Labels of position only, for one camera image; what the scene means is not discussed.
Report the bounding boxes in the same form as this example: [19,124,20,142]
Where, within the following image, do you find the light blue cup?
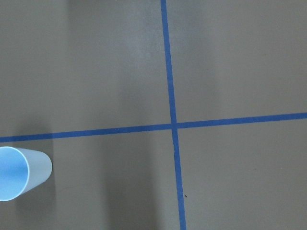
[0,146,52,202]

